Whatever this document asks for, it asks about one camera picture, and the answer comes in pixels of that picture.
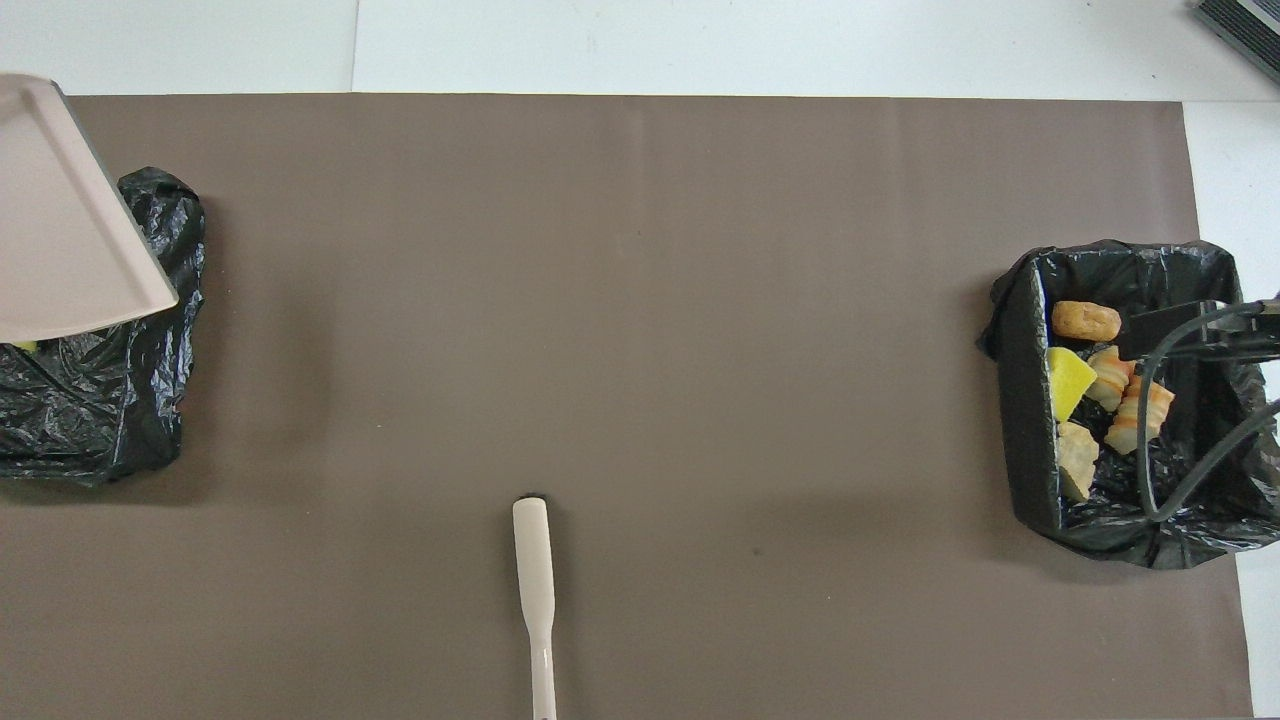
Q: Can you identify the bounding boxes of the small ridged pastry toy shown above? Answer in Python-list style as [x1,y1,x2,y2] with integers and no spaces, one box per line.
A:
[1087,345,1139,413]

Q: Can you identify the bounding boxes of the brown bread roll toy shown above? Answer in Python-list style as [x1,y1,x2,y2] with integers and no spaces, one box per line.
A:
[1051,300,1123,342]

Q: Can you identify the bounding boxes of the striped croissant toy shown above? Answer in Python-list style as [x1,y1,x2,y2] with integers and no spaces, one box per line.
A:
[1104,375,1177,457]

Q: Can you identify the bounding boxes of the yellow sponge wedge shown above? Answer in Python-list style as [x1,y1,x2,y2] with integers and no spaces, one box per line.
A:
[1046,346,1099,424]

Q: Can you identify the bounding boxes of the beige brush black bristles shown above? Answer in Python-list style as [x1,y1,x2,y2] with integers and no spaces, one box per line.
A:
[511,496,558,720]

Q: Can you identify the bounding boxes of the beige plastic dustpan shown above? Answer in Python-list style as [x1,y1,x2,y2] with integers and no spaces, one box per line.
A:
[0,73,180,344]

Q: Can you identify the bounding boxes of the open bin black liner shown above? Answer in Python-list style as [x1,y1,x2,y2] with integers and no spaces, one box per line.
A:
[977,238,1280,571]

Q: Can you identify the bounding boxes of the bin wrapped in black bag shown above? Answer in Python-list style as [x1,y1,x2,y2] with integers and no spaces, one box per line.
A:
[0,167,207,487]

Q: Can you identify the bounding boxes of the pale dumpling toy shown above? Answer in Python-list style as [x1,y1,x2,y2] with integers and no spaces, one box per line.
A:
[1057,421,1101,503]

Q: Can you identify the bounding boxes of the dark ribbed device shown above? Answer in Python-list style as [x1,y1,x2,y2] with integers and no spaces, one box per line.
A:
[1195,0,1280,86]

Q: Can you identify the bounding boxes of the brown paper table mat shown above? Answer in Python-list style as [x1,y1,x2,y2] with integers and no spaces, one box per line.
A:
[0,93,1256,720]

